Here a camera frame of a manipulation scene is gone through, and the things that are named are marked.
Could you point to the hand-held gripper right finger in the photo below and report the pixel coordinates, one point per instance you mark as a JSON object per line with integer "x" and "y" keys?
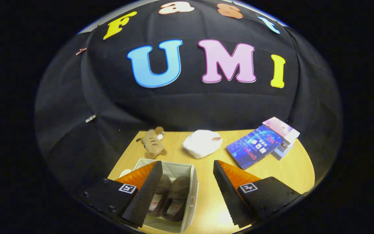
{"x": 229, "y": 195}

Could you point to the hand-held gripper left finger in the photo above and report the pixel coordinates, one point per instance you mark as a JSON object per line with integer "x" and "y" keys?
{"x": 148, "y": 195}

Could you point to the brown slipper shoe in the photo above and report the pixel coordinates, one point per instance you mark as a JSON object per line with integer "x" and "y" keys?
{"x": 162, "y": 188}
{"x": 179, "y": 195}

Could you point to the beige grey fabric storage box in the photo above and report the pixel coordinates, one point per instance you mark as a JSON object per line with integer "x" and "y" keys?
{"x": 177, "y": 169}

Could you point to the brown plush toy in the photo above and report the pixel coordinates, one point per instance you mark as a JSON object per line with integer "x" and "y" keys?
{"x": 153, "y": 144}

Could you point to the light blue book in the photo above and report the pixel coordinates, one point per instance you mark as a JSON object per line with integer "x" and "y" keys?
{"x": 282, "y": 154}

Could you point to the white-edged book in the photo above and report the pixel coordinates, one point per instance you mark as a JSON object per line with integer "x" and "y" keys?
{"x": 290, "y": 145}

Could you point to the pink book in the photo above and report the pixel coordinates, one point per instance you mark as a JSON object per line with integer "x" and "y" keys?
{"x": 281, "y": 128}

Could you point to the silver clip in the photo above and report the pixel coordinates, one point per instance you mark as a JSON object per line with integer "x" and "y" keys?
{"x": 90, "y": 118}

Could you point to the copper clip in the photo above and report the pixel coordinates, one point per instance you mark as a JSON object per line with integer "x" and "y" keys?
{"x": 81, "y": 51}

